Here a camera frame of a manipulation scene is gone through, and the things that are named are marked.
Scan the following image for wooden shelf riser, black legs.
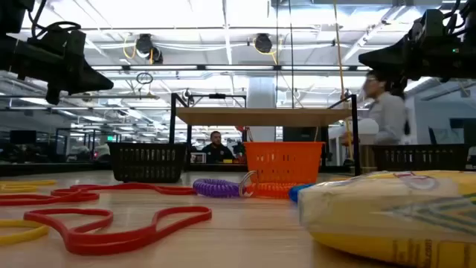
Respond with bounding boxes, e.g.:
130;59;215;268
176;106;353;172

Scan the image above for black slotted plastic basket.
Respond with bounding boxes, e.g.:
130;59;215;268
371;143;470;173
107;141;188;184

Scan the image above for yellow Crayola crayon pack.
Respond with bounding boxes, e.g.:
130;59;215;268
297;170;476;268

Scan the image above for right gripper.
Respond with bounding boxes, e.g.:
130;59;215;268
358;9;476;81

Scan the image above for yellow rubber band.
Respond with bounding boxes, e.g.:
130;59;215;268
0;219;50;246
0;179;59;194

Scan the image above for red rubber band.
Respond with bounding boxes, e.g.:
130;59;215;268
0;191;100;207
23;205;213;257
51;182;197;197

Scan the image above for black hanging cable reel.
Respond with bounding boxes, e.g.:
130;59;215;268
254;33;274;54
135;33;164;65

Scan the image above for blue coil wrist keychain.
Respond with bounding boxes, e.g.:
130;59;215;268
288;182;315;204

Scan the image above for person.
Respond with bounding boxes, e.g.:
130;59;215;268
200;130;237;165
340;69;412;147

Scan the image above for purple coil wrist keychain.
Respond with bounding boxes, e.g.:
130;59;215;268
192;177;242;199

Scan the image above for yellow hanging cable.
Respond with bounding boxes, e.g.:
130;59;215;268
332;0;355;162

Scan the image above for black looped hanging cable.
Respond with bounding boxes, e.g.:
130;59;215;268
274;0;295;109

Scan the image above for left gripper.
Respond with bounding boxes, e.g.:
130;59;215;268
0;31;115;105

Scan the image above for orange slotted plastic basket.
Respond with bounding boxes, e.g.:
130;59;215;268
244;141;326;185

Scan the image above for long ceiling light strip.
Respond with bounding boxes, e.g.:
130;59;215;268
91;64;373;72

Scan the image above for orange coil wrist keychain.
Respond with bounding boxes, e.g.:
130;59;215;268
239;170;300;200

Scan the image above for black metal rig frame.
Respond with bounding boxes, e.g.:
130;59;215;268
0;92;361;178

